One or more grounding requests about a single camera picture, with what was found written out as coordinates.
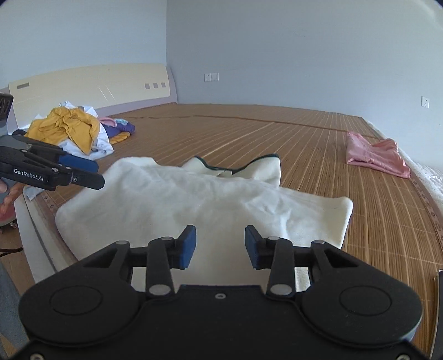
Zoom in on bamboo bed mat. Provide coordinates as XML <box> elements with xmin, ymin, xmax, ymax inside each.
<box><xmin>38</xmin><ymin>103</ymin><xmax>443</xmax><ymax>360</ymax></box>

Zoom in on white mattress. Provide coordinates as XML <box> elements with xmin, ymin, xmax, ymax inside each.
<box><xmin>398</xmin><ymin>145</ymin><xmax>443</xmax><ymax>208</ymax></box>

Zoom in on cream wooden headboard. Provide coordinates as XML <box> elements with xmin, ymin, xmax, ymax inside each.
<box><xmin>7</xmin><ymin>62</ymin><xmax>179</xmax><ymax>130</ymax></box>

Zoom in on folded pink garment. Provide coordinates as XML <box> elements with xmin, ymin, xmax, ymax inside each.
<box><xmin>346</xmin><ymin>132</ymin><xmax>411</xmax><ymax>179</ymax></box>

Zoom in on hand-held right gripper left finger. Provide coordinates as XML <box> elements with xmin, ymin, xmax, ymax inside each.
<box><xmin>82</xmin><ymin>225</ymin><xmax>197</xmax><ymax>299</ymax></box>

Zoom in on light grey garment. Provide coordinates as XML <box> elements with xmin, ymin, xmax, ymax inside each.
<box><xmin>24</xmin><ymin>185</ymin><xmax>45</xmax><ymax>202</ymax></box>

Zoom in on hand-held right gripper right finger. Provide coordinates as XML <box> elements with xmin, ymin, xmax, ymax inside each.
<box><xmin>244</xmin><ymin>225</ymin><xmax>360</xmax><ymax>299</ymax></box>

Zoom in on deep purple garment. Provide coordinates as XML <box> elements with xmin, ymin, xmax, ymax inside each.
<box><xmin>107</xmin><ymin>123</ymin><xmax>135</xmax><ymax>137</ymax></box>

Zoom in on person's left hand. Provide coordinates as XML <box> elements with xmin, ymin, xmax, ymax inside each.
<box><xmin>0</xmin><ymin>181</ymin><xmax>25</xmax><ymax>217</ymax></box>

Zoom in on cream and green jacket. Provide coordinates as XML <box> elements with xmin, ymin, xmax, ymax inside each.
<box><xmin>55</xmin><ymin>154</ymin><xmax>354</xmax><ymax>291</ymax></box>

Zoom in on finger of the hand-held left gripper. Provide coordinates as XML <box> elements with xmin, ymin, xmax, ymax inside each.
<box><xmin>13</xmin><ymin>134</ymin><xmax>99</xmax><ymax>171</ymax></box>
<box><xmin>71</xmin><ymin>169</ymin><xmax>105</xmax><ymax>190</ymax></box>

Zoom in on yellow garment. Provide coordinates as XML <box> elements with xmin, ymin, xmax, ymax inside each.
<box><xmin>26</xmin><ymin>107</ymin><xmax>101</xmax><ymax>155</ymax></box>

